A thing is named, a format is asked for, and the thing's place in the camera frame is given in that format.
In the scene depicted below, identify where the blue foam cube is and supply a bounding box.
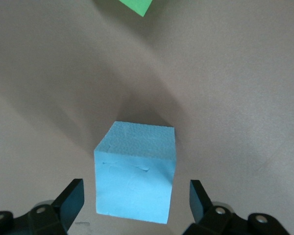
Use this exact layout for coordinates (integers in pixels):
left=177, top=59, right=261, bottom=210
left=93, top=120, right=175, bottom=225

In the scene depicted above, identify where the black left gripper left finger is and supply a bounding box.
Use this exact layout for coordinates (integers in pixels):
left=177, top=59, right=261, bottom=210
left=0, top=178, right=85, bottom=235

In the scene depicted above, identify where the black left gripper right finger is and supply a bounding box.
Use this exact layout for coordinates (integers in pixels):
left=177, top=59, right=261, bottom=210
left=183, top=180, right=291, bottom=235

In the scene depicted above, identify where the green foam cube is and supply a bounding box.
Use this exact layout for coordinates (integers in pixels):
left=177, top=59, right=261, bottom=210
left=117, top=0, right=154, bottom=17

